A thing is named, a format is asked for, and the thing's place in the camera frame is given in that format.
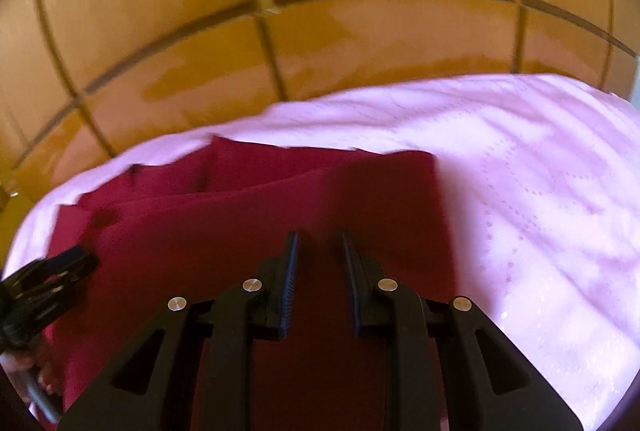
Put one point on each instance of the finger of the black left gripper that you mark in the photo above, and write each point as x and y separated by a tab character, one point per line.
45	279

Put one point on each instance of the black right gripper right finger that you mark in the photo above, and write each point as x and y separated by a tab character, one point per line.
448	366

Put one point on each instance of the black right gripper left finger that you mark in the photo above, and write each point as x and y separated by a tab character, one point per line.
192	368

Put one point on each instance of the dark red garment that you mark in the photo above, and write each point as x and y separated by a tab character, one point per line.
203	223

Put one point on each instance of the person's left hand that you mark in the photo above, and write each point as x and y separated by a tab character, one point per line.
39	357

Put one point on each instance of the pink patterned bed sheet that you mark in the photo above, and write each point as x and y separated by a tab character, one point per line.
541	183

